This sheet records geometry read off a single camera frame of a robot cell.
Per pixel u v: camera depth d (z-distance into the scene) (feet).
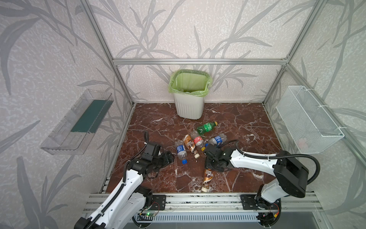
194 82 3.50
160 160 2.25
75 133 2.16
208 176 2.58
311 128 2.06
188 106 3.15
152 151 2.00
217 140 3.05
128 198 1.58
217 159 2.13
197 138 3.05
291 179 1.42
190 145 2.98
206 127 3.25
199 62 3.16
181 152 2.90
